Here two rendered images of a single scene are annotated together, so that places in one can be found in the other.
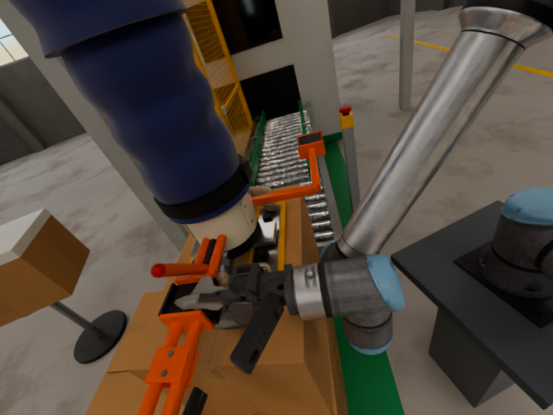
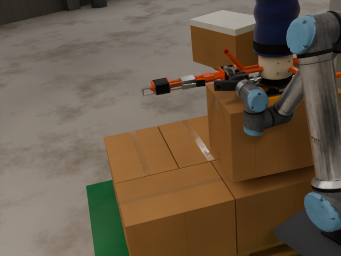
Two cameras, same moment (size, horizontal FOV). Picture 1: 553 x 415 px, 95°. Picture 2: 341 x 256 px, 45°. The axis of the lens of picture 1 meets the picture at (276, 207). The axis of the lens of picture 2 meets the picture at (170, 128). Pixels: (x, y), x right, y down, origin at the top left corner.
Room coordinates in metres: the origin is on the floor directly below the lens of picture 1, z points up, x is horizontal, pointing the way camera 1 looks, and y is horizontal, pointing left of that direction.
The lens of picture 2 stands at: (-0.78, -1.40, 1.94)
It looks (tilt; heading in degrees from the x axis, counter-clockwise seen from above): 28 degrees down; 65
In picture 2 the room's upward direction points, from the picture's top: 7 degrees counter-clockwise
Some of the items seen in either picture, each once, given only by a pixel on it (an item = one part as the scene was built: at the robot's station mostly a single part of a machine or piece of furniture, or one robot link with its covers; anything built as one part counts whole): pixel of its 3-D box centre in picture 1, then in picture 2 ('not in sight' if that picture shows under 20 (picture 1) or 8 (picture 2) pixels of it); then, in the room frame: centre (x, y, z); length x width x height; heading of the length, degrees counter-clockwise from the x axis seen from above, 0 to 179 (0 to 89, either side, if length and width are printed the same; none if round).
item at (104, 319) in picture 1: (72, 315); not in sight; (1.29, 1.61, 0.31); 0.40 x 0.40 x 0.62
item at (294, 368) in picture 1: (257, 291); (270, 121); (0.55, 0.16, 0.85); 0.60 x 0.40 x 0.40; 164
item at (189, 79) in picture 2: not in sight; (188, 82); (0.11, 0.27, 1.17); 0.07 x 0.07 x 0.04; 75
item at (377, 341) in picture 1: (364, 314); (256, 120); (0.25, -0.09, 1.06); 0.12 x 0.09 x 0.12; 176
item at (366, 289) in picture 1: (359, 286); (253, 97); (0.24, -0.09, 1.17); 0.12 x 0.09 x 0.10; 76
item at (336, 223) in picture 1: (319, 151); not in sight; (1.98, -0.52, 0.50); 2.31 x 0.05 x 0.19; 166
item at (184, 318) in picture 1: (193, 302); (229, 73); (0.32, 0.21, 1.18); 0.10 x 0.08 x 0.06; 75
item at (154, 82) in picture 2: not in sight; (160, 85); (-0.02, 0.31, 1.18); 0.08 x 0.07 x 0.05; 165
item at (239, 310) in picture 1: (262, 292); (240, 83); (0.29, 0.08, 1.18); 0.12 x 0.09 x 0.08; 76
